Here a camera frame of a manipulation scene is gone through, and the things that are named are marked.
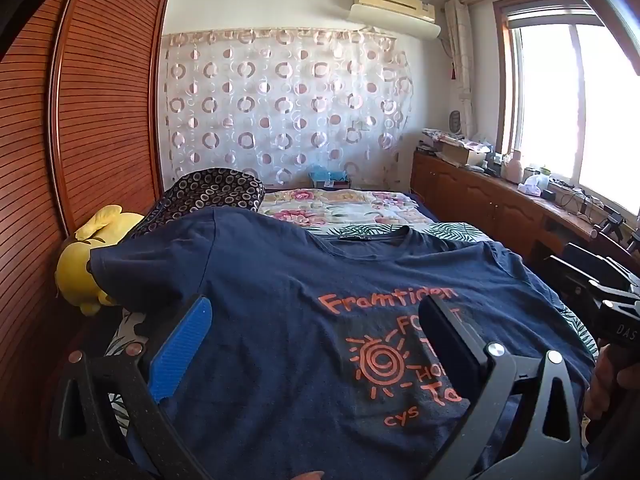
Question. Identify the navy printed t-shirt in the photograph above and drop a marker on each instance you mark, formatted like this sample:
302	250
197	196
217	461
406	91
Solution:
280	310

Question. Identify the long wooden cabinet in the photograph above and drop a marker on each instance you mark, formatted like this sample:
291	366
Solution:
480	200

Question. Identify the small grey round fan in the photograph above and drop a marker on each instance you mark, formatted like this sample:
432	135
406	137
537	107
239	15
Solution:
456	121

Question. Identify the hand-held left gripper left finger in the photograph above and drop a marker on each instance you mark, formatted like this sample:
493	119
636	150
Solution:
180	350

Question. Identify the floral blanket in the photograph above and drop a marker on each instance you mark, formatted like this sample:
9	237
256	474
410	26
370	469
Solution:
340	207

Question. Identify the blue tissue pack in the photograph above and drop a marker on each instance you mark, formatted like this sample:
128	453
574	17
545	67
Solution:
325	176

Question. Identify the tied pale window curtain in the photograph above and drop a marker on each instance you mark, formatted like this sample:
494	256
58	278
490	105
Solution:
460	50

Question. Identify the white air conditioner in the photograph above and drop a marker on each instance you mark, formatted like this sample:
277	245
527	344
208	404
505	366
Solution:
390	5

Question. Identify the white plastic bag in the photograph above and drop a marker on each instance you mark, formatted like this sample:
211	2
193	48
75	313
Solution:
532	184

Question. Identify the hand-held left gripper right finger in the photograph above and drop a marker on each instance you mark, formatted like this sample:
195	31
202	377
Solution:
450	340

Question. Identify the dark dotted pillow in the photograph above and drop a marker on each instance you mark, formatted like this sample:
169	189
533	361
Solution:
210	190

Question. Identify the small black tripod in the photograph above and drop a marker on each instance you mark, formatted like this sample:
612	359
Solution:
634	242
612	225

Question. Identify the folded patterned cloth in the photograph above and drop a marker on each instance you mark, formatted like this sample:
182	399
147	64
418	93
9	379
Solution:
442	135

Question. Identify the circle-print sheer curtain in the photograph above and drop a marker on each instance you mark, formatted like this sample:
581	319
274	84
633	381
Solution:
280	110

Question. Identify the palm-leaf print blanket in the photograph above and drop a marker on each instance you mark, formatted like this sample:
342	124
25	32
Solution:
450	232

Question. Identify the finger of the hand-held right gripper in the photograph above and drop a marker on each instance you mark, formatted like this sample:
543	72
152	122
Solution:
600	260
580	280

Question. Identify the pale pink bottle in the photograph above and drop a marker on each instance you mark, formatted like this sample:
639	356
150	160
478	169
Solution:
512	167

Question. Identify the cardboard box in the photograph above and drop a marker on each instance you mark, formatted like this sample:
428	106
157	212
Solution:
457	152

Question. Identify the person's right hand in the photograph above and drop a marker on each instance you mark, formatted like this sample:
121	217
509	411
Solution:
600	385

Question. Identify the yellow plush toy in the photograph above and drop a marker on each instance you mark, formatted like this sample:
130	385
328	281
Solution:
75	270

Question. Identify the navy bed sheet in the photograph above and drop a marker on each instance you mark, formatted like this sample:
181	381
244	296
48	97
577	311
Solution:
422	207

